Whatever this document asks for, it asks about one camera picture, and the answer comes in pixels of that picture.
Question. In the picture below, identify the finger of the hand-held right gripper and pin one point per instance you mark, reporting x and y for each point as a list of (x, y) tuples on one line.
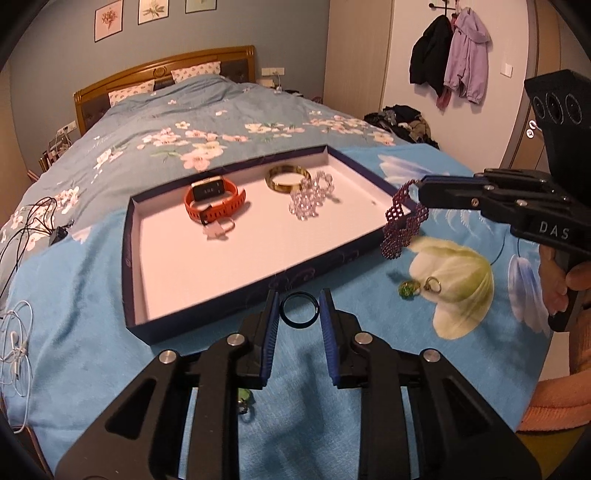
[(452, 194), (521, 181)]

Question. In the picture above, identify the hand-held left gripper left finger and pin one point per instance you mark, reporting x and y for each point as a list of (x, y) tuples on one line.
[(272, 332)]

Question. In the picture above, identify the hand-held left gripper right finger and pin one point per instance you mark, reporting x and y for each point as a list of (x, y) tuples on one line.
[(330, 332)]

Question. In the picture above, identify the dark blue box tray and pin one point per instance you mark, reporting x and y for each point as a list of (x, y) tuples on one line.
[(184, 258)]

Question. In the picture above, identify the orange smart band watch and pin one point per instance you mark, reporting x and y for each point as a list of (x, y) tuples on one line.
[(221, 210)]

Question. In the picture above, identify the gold bangle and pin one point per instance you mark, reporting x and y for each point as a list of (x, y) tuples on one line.
[(277, 188)]

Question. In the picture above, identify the person's right hand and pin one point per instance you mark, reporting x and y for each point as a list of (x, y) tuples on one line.
[(551, 281)]

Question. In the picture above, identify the blue tulip print blanket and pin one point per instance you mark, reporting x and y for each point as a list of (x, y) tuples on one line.
[(392, 369)]

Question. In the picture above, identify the pile of dark clothes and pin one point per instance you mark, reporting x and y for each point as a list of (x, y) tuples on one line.
[(401, 124)]

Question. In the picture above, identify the maroon scarf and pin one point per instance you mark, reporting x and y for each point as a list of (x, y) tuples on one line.
[(444, 98)]

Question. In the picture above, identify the purple jacket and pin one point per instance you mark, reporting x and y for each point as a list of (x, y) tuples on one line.
[(468, 60)]

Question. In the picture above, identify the black jacket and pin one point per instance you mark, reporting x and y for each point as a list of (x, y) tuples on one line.
[(429, 55)]

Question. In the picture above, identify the beige wardrobe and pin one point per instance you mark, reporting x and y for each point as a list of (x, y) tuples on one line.
[(358, 55)]

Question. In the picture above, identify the cluttered nightstand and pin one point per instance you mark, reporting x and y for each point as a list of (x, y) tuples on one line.
[(291, 90)]

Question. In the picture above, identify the peach fleece garment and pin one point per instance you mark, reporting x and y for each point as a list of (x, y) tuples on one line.
[(563, 401)]

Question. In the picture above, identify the blue floral duvet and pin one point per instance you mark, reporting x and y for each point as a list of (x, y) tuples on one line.
[(138, 120)]

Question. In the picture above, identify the dotted white pillow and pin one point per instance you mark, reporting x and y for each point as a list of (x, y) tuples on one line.
[(131, 92), (196, 72)]

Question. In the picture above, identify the row of cosmetic bottles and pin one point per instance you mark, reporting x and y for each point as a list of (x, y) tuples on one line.
[(55, 152)]

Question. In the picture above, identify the wooden headboard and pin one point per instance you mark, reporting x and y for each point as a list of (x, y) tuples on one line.
[(161, 64)]

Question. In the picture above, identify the white flower framed picture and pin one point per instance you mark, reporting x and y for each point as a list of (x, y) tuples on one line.
[(152, 11)]

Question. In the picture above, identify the pink flower framed picture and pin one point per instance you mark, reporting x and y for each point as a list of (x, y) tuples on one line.
[(109, 21)]

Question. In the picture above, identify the white light switch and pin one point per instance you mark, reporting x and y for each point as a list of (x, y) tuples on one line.
[(508, 69)]

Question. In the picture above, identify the black wall coat rack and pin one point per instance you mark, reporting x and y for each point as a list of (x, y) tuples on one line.
[(445, 7)]

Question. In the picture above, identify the white wall socket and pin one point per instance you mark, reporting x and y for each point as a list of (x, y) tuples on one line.
[(272, 72), (65, 127)]

